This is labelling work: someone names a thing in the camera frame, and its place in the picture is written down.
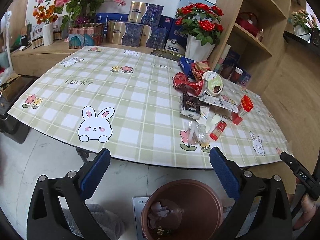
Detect red cup white rim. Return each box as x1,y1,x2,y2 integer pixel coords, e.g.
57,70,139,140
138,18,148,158
231,67,244,84

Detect peach artificial roses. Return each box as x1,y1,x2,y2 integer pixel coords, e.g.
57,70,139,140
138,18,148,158
291,9,312,28

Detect crushed red can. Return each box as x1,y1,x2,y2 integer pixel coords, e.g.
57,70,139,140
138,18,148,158
173,72,208,97

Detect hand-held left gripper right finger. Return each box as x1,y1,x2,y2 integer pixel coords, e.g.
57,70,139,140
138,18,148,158
209,147,293,240

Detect orange artificial flowers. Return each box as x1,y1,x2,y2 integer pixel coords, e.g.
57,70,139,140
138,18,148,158
32,5,60,26

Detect grey fleece pants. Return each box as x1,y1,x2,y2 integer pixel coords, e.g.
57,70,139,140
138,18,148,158
61,203,125,240

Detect white round flower pot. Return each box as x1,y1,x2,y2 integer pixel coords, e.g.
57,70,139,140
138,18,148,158
295,26,312,42

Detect plaid bunny tablecloth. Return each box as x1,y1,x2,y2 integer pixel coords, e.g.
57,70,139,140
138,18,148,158
7,45,292,167

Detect person's right hand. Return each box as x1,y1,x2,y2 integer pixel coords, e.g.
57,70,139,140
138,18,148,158
287,192,319,230

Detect red artificial roses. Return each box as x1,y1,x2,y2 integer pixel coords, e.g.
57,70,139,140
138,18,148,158
175,3,224,47

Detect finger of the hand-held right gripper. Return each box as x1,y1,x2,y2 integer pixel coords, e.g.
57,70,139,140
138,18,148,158
280,151,314,188

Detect black counter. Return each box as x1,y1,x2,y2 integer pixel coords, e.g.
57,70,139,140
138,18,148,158
282,29,320,48

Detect black case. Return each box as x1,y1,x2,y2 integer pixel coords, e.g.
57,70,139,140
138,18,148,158
0,77,35,145

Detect white ribbed vase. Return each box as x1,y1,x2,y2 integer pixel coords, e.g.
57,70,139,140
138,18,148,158
43,22,54,47

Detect blue snack packet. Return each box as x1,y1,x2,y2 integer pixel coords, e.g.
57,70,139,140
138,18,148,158
179,57,198,78

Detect dark brown cup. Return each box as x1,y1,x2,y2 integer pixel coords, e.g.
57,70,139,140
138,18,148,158
221,65,235,80

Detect low wooden cabinet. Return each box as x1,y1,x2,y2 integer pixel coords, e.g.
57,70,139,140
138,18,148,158
10,39,151,78

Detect red cardboard box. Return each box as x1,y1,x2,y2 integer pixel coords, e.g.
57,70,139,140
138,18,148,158
231,94,254,125

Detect row of small brown bottles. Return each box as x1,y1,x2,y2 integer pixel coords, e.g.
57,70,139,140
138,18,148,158
31,30,62,50

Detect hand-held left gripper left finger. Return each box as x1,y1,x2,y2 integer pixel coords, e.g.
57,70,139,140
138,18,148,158
26,148,112,240

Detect red basket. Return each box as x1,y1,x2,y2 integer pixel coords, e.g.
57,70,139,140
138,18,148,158
236,12,261,37

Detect white leaflet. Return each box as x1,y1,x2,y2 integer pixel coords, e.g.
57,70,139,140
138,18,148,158
132,196,151,231

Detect stack of pastel paper cups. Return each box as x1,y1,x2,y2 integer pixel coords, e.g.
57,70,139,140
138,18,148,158
214,43,232,73

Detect white round tub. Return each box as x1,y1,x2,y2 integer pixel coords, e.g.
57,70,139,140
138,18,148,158
203,71,223,97

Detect black snack packet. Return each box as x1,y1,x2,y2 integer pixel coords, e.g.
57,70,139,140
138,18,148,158
179,93,202,118

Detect small blue box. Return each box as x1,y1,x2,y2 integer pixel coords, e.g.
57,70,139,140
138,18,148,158
238,71,252,87

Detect light blue carton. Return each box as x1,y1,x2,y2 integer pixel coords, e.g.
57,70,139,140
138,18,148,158
178,0,216,18

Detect white paper scrap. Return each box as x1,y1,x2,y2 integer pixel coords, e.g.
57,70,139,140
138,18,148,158
199,107,222,131

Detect brown plastic bin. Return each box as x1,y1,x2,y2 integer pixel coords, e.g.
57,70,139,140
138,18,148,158
140,179,224,240

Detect white faceted flower pot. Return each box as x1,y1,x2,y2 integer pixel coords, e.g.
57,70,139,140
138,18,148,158
184,35,216,62

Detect navy printed box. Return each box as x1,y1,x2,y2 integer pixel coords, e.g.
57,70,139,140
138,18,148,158
226,50,241,67

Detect red gold foil wrapper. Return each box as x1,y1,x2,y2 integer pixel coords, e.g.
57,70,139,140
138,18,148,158
191,61,211,81

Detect teal scalloped box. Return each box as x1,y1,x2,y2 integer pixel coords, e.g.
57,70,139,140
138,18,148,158
68,23,107,49

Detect small red packet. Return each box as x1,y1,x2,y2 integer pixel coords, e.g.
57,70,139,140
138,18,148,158
209,120,227,141

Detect crumpled pink paper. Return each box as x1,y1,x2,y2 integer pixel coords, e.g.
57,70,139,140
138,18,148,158
147,201,176,228

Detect gold and blue gift box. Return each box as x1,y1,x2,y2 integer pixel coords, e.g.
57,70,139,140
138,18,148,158
107,21,144,48
142,25,168,48
128,1,164,26

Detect white standing fan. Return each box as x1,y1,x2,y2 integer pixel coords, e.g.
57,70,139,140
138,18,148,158
0,10,13,71

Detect clear plastic wrapper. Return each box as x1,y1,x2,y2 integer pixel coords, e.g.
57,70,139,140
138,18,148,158
184,121,209,146

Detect dark blue box white seal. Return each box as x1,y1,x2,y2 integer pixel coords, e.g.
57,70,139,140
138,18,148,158
164,26,188,54

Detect blue flat box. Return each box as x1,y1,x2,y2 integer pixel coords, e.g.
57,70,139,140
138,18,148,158
96,12,131,24

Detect dark picture frame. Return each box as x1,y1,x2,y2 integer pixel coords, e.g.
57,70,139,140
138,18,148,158
310,14,320,43

